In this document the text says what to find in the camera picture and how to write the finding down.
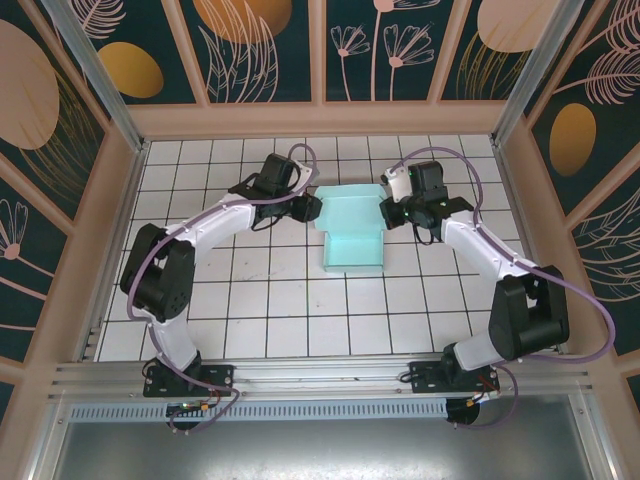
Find light teal paper box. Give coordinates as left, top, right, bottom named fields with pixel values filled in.
left=310, top=183, right=389, bottom=275

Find grey metal sheet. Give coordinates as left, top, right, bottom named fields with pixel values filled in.
left=27, top=392, right=614, bottom=480

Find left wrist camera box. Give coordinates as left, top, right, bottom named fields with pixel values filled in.
left=293, top=158, right=320, bottom=191

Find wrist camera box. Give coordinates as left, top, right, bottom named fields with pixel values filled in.
left=381, top=162, right=413, bottom=205
left=293, top=158, right=320, bottom=191

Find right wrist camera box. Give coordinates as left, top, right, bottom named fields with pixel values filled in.
left=381, top=162, right=413, bottom=205

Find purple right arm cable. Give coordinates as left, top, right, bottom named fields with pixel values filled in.
left=394, top=145, right=617, bottom=431

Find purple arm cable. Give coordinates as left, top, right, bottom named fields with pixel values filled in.
left=394, top=145, right=617, bottom=431
left=127, top=143, right=321, bottom=437

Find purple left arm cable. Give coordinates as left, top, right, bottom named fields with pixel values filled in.
left=127, top=143, right=321, bottom=437

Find wall panel circle gold lines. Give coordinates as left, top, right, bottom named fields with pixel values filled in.
left=439, top=0, right=551, bottom=104

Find long aluminium mounting rail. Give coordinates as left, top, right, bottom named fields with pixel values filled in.
left=47, top=353, right=596, bottom=401

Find wall panel pink flowers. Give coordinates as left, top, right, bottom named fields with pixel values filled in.
left=324, top=0, right=450, bottom=104

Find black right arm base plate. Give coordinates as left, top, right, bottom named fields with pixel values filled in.
left=407, top=358, right=501, bottom=396

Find aluminium corner post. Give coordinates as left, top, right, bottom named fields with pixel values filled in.
left=489, top=0, right=576, bottom=149
left=42, top=0, right=150, bottom=154

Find wall panel orange circle leaves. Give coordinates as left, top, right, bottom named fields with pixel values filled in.
left=179, top=0, right=321, bottom=105

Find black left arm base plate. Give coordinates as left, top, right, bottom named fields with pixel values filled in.
left=142, top=352, right=236, bottom=400

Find grey slotted cable duct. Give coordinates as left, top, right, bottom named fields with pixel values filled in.
left=68, top=399, right=449, bottom=422

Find wall panel orange oval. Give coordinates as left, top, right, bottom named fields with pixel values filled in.
left=64, top=0, right=210, bottom=106

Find wall panel large pink circle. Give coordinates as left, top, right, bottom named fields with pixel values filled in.
left=0, top=0, right=111, bottom=226

